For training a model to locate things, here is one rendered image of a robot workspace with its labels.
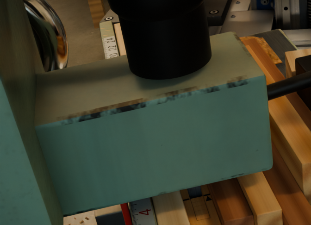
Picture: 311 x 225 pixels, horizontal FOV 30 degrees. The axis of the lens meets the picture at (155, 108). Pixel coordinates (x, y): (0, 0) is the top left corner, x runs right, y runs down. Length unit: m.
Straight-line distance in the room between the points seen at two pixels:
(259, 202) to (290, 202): 0.02
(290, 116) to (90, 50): 2.62
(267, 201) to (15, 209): 0.15
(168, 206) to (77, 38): 2.82
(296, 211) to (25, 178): 0.16
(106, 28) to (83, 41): 2.47
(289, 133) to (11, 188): 0.18
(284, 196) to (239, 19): 0.84
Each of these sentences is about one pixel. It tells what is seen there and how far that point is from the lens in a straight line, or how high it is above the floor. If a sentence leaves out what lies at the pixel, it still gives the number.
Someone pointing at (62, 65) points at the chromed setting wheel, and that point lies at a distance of 0.48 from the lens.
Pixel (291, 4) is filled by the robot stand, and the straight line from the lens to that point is 1.14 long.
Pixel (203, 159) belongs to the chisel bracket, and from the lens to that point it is 0.36.
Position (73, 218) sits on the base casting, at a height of 0.80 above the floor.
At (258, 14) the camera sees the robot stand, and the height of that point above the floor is 0.73.
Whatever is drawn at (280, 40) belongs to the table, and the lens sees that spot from 0.68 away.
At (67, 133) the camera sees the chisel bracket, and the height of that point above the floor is 1.03.
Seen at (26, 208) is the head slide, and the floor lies 1.01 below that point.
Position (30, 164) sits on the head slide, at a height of 1.03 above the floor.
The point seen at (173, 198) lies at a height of 0.95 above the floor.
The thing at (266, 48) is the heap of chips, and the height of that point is 0.91.
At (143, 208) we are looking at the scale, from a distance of 0.37.
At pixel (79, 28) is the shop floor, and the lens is 3.30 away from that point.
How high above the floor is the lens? 1.20
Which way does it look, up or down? 30 degrees down
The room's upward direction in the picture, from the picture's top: 11 degrees counter-clockwise
